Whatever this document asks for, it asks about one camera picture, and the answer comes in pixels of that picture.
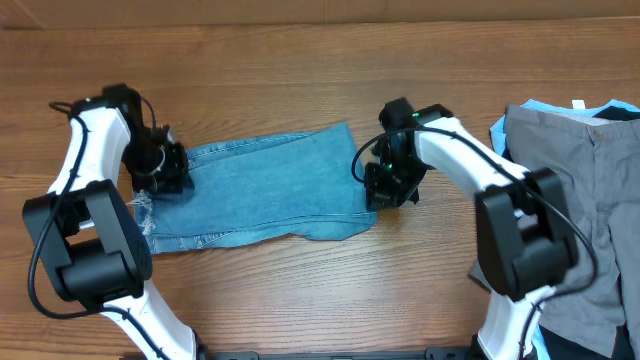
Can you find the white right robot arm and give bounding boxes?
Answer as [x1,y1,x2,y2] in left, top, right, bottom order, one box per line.
[355,98,595,359]

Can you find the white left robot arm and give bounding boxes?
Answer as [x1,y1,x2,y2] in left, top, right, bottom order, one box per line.
[22,84,211,359]

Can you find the light blue denim jeans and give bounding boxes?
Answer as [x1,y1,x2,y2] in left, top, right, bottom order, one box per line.
[131,123,377,254]

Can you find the grey trousers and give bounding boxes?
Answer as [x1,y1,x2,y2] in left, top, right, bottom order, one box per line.
[468,103,640,359]

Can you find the light blue shirt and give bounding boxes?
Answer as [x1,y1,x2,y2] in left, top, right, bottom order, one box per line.
[489,99,639,158]

